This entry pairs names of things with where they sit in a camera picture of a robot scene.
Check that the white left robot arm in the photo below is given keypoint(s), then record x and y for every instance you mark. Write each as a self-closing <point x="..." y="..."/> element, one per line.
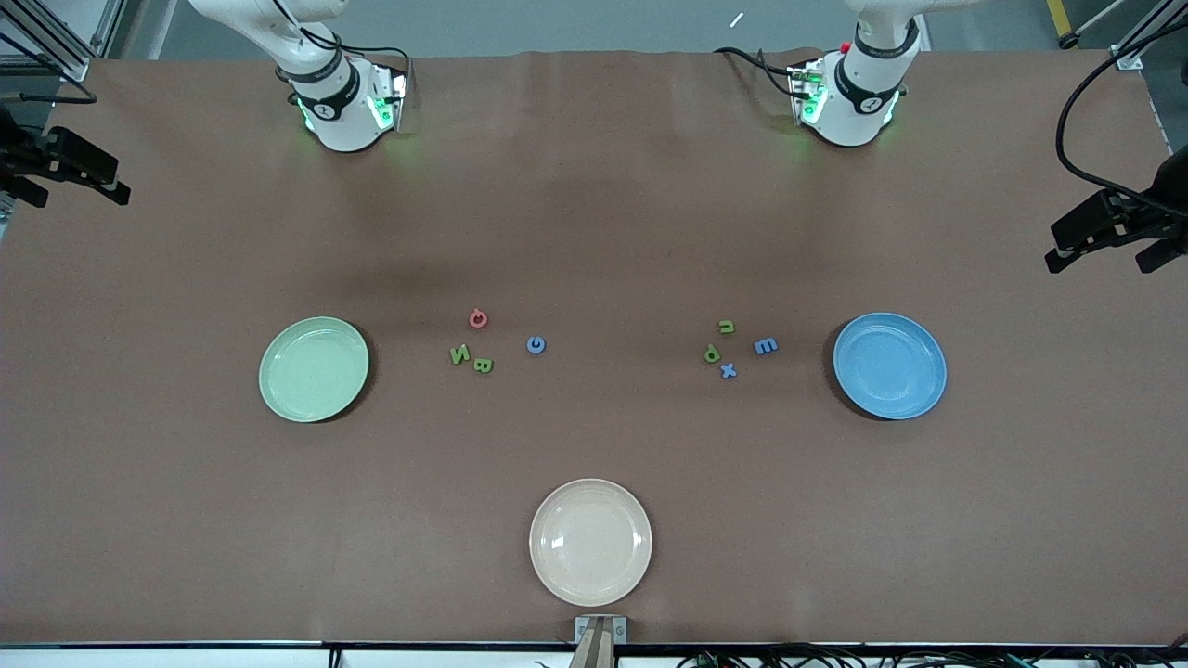
<point x="854" y="102"/>

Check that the blue lowercase letter m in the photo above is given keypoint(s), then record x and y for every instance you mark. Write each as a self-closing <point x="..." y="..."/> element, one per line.
<point x="766" y="347"/>

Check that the grey metal bracket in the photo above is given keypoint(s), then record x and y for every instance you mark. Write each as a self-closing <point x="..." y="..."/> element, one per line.
<point x="582" y="631"/>

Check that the red letter Q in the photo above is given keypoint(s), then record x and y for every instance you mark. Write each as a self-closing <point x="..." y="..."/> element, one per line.
<point x="471" y="319"/>

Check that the blue letter G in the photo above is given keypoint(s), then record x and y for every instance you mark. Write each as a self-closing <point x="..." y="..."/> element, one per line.
<point x="529" y="345"/>

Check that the black stand foot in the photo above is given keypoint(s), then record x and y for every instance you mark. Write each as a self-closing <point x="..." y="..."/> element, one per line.
<point x="1070" y="40"/>

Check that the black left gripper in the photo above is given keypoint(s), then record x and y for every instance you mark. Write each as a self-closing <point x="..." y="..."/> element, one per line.
<point x="1138" y="220"/>

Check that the green letter B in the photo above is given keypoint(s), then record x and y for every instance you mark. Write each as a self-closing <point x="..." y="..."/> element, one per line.
<point x="483" y="366"/>

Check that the light green plate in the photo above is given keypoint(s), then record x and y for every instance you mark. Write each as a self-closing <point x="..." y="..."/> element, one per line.
<point x="311" y="371"/>

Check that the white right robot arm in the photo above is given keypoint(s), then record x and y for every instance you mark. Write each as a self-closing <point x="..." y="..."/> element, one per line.
<point x="339" y="111"/>

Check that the brown table cover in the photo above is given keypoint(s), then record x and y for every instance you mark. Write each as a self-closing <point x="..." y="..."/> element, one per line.
<point x="594" y="232"/>

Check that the aluminium profile post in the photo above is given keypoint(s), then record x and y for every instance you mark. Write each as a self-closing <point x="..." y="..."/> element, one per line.
<point x="594" y="654"/>

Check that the blue plate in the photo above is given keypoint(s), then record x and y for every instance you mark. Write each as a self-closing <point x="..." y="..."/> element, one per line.
<point x="891" y="366"/>

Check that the cream plate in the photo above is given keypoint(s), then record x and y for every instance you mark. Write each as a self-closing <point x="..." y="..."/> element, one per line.
<point x="590" y="543"/>

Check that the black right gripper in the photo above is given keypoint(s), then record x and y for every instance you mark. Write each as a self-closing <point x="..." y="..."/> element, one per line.
<point x="28" y="160"/>

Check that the green lowercase letter p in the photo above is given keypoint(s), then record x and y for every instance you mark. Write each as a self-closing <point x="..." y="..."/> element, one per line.
<point x="712" y="354"/>

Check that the aluminium frame profile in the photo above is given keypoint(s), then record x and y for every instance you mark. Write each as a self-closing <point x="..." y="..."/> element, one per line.
<point x="1128" y="57"/>
<point x="74" y="67"/>

